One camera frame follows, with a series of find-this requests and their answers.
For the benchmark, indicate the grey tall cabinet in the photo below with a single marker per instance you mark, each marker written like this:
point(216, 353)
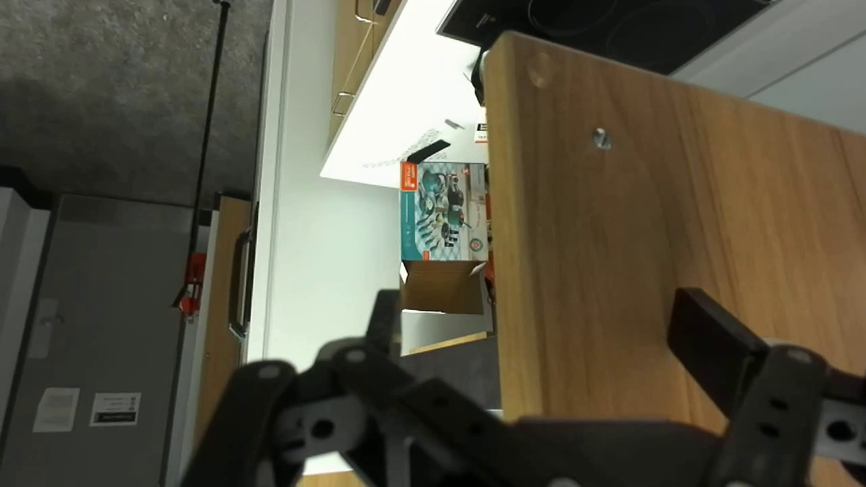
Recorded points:
point(94, 395)

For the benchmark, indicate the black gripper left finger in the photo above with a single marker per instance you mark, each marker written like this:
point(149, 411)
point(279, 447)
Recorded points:
point(378, 343)

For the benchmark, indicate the wooden overhead cabinet door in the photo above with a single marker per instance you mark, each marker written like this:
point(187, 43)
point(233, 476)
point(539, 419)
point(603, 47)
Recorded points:
point(613, 188)

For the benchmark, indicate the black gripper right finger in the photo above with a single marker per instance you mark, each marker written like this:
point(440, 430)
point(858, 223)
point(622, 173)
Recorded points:
point(716, 347)

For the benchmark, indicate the brown cardboard box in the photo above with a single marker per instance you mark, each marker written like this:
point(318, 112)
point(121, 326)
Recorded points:
point(451, 285)

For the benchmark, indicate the wooden door with black handle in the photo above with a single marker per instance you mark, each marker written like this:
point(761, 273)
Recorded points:
point(224, 303)

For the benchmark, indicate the teal cookware box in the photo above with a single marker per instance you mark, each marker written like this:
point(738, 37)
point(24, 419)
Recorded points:
point(446, 212)

